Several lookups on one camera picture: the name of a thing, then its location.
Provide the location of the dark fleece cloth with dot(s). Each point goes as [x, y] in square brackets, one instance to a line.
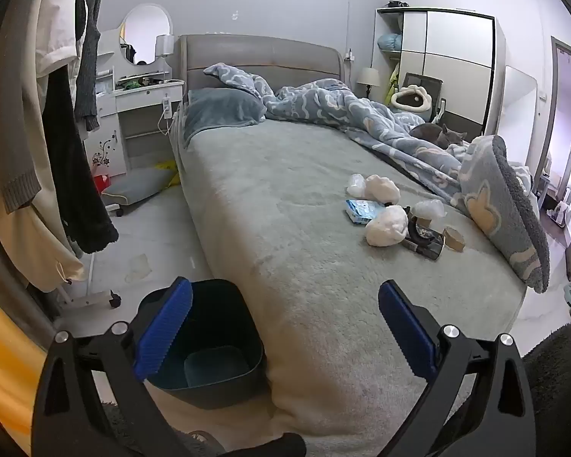
[556, 376]

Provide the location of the white clothes rack base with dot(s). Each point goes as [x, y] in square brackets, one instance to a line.
[90, 300]

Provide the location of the blue tissue packet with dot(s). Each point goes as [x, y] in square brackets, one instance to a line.
[359, 210]

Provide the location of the white wardrobe with black trim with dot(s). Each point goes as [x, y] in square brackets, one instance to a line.
[452, 57]

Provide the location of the black fleece garment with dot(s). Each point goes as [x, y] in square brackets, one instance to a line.
[76, 176]

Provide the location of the white power strip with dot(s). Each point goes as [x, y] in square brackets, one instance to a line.
[165, 107]

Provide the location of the light blue pillow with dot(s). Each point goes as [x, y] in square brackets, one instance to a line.
[389, 41]

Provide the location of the oval vanity mirror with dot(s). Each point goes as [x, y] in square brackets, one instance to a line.
[145, 33]

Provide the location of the grey-blue pillow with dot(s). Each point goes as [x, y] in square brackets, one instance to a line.
[221, 112]

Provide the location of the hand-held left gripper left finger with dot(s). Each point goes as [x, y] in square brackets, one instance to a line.
[164, 333]

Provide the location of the dark grey knit garment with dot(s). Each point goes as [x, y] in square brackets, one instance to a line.
[88, 66]

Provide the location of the clear plastic scrap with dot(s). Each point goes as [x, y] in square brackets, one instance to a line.
[139, 267]

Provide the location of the cream hanging coat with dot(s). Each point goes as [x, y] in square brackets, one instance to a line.
[33, 228]

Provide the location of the small white vanity lamp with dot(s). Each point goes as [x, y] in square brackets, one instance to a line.
[164, 45]

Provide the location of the grey knit sweater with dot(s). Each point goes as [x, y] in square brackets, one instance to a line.
[14, 152]

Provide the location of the yellow cloth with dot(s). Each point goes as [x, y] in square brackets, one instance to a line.
[4, 357]

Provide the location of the yellow bag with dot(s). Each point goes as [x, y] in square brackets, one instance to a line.
[166, 167]

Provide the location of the bed with grey-green sheet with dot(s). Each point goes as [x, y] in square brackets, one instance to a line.
[276, 209]

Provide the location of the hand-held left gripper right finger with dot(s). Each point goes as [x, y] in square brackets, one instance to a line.
[407, 333]

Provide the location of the red and yellow box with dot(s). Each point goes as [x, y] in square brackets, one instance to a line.
[101, 182]

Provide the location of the bedside lamp with shade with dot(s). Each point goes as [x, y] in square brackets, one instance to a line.
[368, 77]

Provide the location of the dark teal trash bin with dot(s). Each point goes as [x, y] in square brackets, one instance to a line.
[219, 342]

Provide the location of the white jacket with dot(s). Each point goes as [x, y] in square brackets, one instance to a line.
[57, 14]

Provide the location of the large white tissue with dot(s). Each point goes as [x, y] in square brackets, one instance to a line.
[386, 228]

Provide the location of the white vanity desk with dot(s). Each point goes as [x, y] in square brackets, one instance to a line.
[142, 100]

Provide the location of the white door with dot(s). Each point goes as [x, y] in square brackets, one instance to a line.
[518, 109]

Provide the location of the grey floor cushion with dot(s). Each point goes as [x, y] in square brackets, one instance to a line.
[138, 184]

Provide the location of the grey padded headboard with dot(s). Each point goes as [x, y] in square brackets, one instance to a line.
[261, 52]

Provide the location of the cream cat bed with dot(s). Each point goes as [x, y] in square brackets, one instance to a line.
[423, 102]

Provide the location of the blue cloud patterned blanket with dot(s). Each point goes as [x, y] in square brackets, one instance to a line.
[342, 109]

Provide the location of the grey cat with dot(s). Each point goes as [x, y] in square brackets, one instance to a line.
[430, 132]

